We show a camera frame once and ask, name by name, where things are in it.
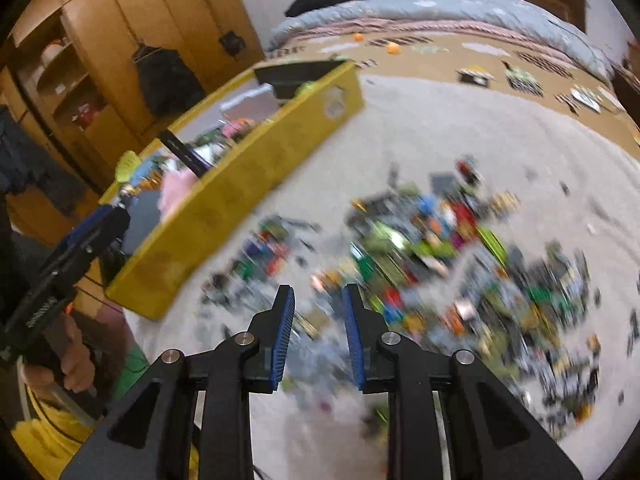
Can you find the hanging black jacket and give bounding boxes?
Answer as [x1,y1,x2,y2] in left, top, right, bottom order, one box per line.
[132,45,206,116]

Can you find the red box on shelf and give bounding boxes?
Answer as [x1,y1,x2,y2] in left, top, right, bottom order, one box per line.
[72,102,98,126]

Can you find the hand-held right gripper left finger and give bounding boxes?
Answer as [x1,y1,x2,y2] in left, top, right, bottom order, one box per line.
[59,284,297,480]

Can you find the wooden wardrobe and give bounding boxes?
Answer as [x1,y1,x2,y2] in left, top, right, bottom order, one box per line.
[0,0,266,241]

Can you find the yellow storage box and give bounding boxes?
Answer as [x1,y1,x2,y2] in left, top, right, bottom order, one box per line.
[105,57,365,321]

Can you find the black perforated strap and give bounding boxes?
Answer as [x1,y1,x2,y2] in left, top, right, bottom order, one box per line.
[159,130,210,178]

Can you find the light blue quilt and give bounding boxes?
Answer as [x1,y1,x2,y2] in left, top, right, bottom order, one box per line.
[265,0,613,83]

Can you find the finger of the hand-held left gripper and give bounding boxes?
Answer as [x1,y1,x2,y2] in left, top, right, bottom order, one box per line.
[45,204,118,268]
[55,207,132,286]

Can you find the pink plush toy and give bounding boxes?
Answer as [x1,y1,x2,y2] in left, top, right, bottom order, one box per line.
[159,167,201,216]

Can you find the hanging dark clothing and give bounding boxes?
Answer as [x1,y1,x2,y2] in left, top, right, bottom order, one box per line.
[0,105,88,216]

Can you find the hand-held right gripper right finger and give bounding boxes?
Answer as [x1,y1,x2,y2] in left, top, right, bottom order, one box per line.
[342,283,585,480]

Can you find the clear blue plastic lid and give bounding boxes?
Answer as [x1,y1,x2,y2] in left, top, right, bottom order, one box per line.
[135,159,163,183]

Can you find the person's left hand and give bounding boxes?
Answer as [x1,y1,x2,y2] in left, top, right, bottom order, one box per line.
[22,310,98,396]

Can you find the lime green plastic basket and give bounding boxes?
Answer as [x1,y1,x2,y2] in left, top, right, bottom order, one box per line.
[115,150,142,184]

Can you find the small hanging black bag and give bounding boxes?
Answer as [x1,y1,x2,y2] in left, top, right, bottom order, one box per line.
[219,30,247,56]

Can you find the white fleece blanket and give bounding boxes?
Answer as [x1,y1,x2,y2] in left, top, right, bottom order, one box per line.
[122,75,640,480]

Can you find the tan printed bedsheet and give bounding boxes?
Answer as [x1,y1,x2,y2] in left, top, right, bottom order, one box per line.
[265,30,640,146]

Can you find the pile of toy bricks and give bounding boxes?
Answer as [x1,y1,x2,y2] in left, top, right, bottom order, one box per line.
[200,157,640,441]

